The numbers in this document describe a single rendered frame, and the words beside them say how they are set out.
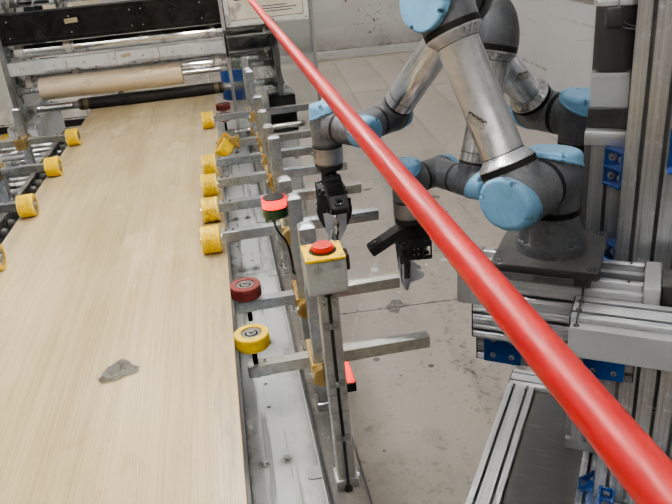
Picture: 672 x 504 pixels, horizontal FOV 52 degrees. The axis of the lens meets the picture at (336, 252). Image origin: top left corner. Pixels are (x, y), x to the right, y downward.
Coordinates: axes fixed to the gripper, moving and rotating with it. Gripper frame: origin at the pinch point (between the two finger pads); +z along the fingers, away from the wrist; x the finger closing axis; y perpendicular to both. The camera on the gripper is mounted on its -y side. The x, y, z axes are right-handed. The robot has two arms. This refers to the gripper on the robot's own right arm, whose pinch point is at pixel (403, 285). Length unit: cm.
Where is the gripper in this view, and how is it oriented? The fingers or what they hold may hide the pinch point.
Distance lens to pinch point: 190.0
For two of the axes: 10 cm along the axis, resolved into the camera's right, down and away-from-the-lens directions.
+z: 0.9, 9.0, 4.2
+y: 9.8, -1.5, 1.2
